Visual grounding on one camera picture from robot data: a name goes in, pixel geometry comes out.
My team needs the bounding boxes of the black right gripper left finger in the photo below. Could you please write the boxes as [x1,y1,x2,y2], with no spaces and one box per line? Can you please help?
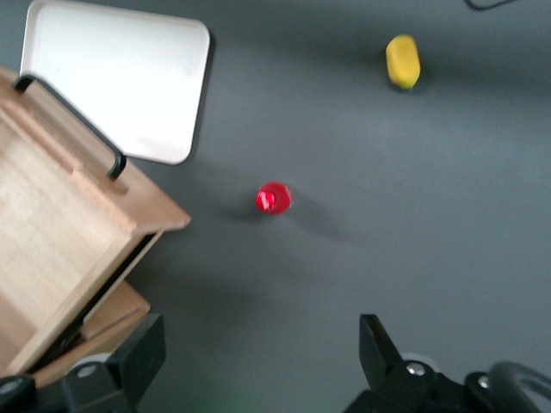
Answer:
[62,314,167,413]

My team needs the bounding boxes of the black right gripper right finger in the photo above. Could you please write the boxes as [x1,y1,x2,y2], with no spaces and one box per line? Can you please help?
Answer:
[356,314,438,413]

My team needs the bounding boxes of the wooden drawer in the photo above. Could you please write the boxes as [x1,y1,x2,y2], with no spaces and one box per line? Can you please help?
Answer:
[0,66,193,376]

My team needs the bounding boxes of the black metal drawer handle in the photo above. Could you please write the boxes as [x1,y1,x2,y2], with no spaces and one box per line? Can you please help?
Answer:
[12,73,128,181]

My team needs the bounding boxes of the wooden drawer cabinet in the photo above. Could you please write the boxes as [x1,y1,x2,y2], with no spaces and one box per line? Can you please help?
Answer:
[25,279,152,388]

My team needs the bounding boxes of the red soda bottle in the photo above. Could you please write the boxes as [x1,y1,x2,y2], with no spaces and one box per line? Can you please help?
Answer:
[254,180,294,216]

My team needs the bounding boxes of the cream plastic tray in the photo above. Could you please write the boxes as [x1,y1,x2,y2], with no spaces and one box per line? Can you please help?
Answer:
[19,0,212,166]

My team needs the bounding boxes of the yellow lemon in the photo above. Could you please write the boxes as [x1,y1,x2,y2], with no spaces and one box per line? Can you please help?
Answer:
[385,34,422,92]

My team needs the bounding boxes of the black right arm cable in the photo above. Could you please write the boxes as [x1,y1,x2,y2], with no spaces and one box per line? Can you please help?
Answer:
[464,361,551,413]

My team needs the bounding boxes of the thin black table cable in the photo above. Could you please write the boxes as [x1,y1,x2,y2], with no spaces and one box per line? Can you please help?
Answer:
[463,0,517,11]

